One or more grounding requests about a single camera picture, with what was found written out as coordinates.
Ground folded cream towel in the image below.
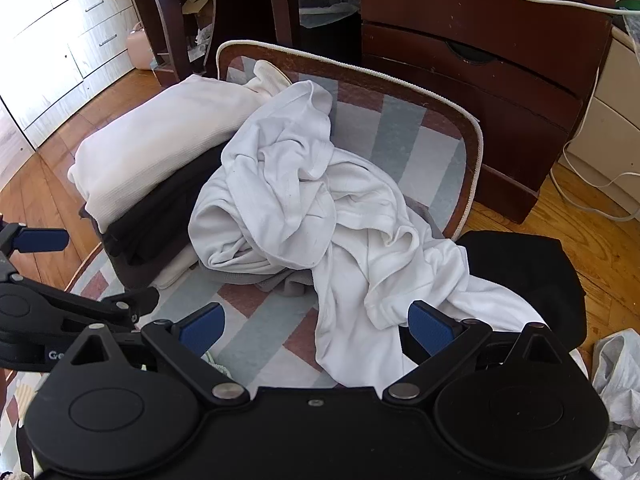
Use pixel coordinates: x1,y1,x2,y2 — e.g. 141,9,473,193
67,62,291,233

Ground white cabinet with drawers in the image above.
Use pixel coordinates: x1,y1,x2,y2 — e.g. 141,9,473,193
0,0,151,151

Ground dark wooden drawer cabinet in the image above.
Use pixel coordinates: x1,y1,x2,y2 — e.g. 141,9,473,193
357,0,616,226

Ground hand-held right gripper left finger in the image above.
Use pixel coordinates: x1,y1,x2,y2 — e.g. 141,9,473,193
67,302,250,406

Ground white shirt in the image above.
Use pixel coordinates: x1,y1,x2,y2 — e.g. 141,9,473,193
189,80,551,391

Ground black trash bin with bag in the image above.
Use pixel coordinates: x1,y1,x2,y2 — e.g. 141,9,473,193
297,0,362,66

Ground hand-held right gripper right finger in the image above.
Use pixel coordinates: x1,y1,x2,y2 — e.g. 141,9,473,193
382,301,571,403

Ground grey-white crumpled cloth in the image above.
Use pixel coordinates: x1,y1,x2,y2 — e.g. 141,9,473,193
590,329,640,480

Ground pink bin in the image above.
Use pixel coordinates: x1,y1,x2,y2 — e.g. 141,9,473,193
125,22,156,68

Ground cream cabinet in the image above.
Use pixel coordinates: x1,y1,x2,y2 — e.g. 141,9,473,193
557,25,640,191

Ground dark wooden shelf unit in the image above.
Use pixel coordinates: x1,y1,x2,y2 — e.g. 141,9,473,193
122,0,301,86

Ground dark folded clothes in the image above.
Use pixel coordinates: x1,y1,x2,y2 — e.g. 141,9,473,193
77,140,236,291

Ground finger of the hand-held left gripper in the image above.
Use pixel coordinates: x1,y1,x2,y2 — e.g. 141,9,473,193
0,222,70,281
60,287,161,331

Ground plaid mat with brown border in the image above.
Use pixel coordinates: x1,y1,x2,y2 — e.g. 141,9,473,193
0,39,483,480

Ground black cloth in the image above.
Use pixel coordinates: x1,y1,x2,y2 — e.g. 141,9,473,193
400,230,588,361

